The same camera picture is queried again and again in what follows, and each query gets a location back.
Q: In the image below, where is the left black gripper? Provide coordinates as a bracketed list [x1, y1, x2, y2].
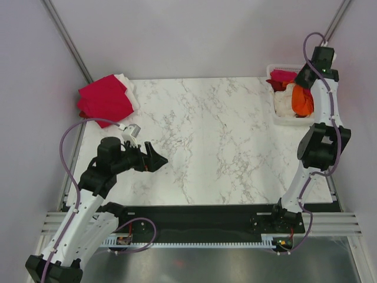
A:
[112, 140, 167, 175]

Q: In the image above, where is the orange t shirt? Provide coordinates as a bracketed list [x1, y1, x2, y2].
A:
[292, 85, 314, 117]

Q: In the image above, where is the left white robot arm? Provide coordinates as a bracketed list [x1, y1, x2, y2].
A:
[25, 137, 168, 282]

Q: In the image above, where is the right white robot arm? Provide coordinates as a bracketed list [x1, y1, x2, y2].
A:
[269, 46, 351, 232]

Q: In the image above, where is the crumpled magenta t shirt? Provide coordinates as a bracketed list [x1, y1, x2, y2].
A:
[270, 69, 297, 83]

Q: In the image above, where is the dark red t shirt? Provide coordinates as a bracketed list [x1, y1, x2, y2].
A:
[266, 79, 286, 92]

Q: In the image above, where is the crumpled white t shirt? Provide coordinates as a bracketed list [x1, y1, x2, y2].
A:
[273, 83, 296, 118]

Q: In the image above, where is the white plastic basket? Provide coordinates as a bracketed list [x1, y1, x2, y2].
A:
[266, 64, 314, 127]

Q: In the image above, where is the folded white t shirt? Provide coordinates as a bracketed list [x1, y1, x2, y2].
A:
[114, 74, 140, 111]

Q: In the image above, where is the folded magenta t shirt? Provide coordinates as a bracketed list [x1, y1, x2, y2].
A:
[77, 74, 135, 129]

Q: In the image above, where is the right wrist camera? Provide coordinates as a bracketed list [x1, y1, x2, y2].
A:
[322, 41, 338, 64]

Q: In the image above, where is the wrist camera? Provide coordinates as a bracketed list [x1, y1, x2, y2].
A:
[322, 41, 338, 64]
[120, 124, 141, 148]

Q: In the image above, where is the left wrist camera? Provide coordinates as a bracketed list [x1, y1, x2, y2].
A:
[120, 124, 141, 148]

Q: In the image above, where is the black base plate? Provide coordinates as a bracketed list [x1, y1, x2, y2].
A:
[97, 203, 306, 244]

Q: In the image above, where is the white slotted cable duct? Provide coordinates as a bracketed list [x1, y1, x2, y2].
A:
[100, 235, 276, 249]

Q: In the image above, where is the aluminium frame rail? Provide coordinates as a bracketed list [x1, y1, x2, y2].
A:
[41, 212, 67, 235]

